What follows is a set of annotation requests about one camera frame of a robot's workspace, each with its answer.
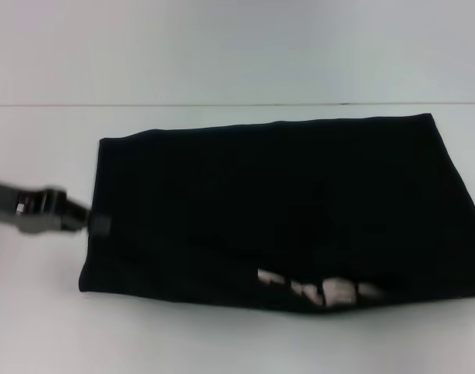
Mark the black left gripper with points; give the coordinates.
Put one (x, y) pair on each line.
(27, 210)

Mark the black t-shirt with FREE print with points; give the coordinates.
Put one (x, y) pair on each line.
(261, 202)

